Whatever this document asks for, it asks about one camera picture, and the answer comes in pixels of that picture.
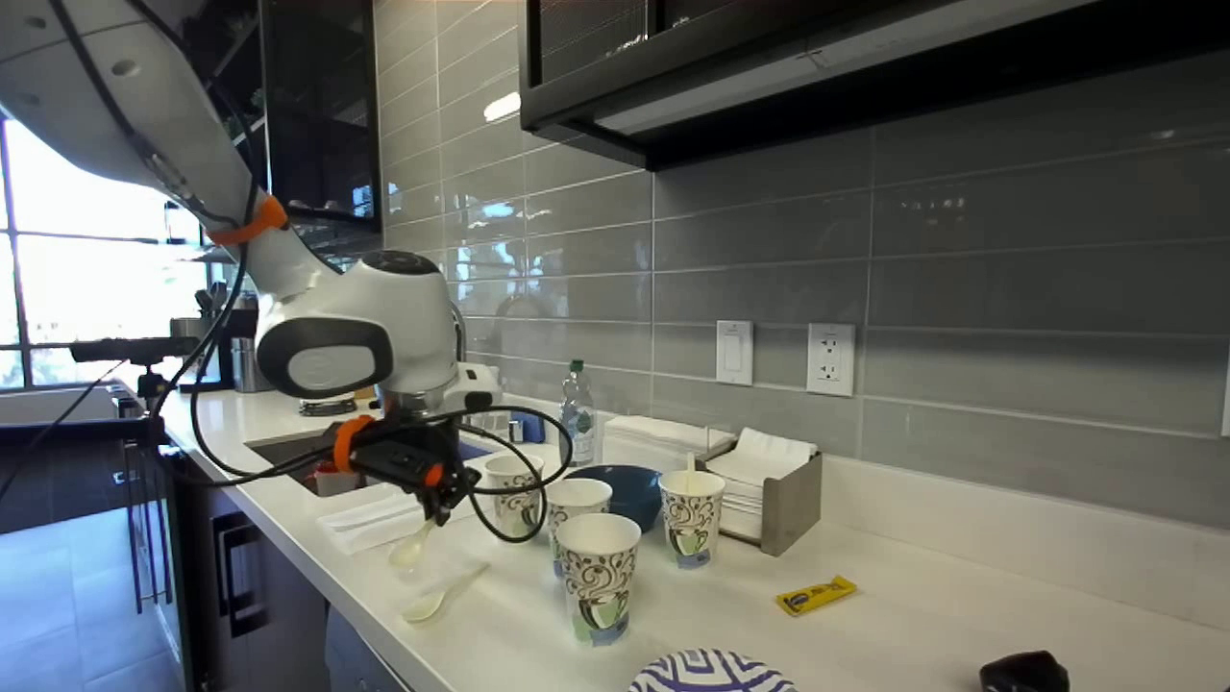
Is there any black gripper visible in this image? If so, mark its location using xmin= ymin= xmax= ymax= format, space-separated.
xmin=381 ymin=422 xmax=476 ymax=530

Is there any red and white cup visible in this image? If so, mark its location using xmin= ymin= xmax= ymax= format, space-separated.
xmin=309 ymin=460 xmax=371 ymax=498

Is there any flat white paper napkin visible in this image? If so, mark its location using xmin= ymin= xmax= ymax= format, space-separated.
xmin=314 ymin=480 xmax=430 ymax=558

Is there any blue sponge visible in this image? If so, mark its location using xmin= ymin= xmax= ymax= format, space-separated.
xmin=509 ymin=407 xmax=553 ymax=447

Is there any steel sink basin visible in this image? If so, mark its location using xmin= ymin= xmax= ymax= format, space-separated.
xmin=243 ymin=417 xmax=502 ymax=504

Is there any blue bowl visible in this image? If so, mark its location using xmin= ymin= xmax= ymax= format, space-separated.
xmin=571 ymin=460 xmax=671 ymax=536

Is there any black base cabinet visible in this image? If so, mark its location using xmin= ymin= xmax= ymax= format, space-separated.
xmin=170 ymin=449 xmax=427 ymax=692

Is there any dark coffee machine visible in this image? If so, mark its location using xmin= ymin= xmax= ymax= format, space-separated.
xmin=167 ymin=283 xmax=268 ymax=395

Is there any white napkin stack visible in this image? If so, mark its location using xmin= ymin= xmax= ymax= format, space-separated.
xmin=704 ymin=427 xmax=823 ymax=543

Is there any purple patterned paper plate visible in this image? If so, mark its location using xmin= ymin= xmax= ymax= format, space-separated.
xmin=625 ymin=645 xmax=801 ymax=692

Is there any black microwave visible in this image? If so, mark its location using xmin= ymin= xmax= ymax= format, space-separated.
xmin=253 ymin=111 xmax=385 ymax=252

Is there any clear acrylic napkin holder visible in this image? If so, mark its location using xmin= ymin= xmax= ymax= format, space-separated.
xmin=701 ymin=427 xmax=828 ymax=558

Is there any black side table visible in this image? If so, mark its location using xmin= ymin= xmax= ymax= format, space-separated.
xmin=0 ymin=379 xmax=180 ymax=536

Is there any yellow packet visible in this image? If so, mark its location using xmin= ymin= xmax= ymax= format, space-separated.
xmin=773 ymin=571 xmax=860 ymax=618

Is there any bright window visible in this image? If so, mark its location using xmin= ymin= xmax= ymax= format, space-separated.
xmin=0 ymin=111 xmax=213 ymax=390

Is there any under-cabinet light strip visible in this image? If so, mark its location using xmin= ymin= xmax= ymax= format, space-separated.
xmin=590 ymin=0 xmax=1092 ymax=143

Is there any small black object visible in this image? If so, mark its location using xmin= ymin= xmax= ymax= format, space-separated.
xmin=978 ymin=649 xmax=1072 ymax=692

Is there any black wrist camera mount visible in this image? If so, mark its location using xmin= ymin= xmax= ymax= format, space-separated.
xmin=323 ymin=411 xmax=404 ymax=498

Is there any black cable bundle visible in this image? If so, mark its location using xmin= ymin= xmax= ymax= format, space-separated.
xmin=48 ymin=0 xmax=576 ymax=549

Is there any white light switch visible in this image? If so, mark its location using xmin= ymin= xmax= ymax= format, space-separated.
xmin=712 ymin=315 xmax=757 ymax=389

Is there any orange cable clip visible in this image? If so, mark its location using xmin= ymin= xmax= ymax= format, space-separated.
xmin=209 ymin=193 xmax=293 ymax=248

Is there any black camera on tripod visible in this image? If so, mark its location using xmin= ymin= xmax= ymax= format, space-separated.
xmin=67 ymin=330 xmax=213 ymax=413

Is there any white wall outlet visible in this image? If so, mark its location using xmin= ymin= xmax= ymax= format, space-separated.
xmin=804 ymin=320 xmax=860 ymax=398

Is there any dark wall cabinet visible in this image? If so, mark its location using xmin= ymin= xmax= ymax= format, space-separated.
xmin=516 ymin=0 xmax=1230 ymax=171

